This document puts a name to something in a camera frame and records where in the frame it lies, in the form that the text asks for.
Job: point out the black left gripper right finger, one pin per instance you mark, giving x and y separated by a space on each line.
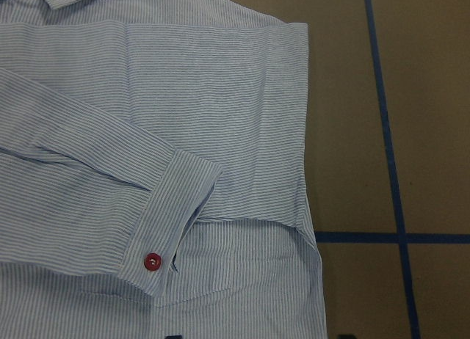
346 336

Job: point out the blue striped button shirt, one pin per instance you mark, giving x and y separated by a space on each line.
152 172

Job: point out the brown paper table cover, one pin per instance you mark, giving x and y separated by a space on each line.
387 161

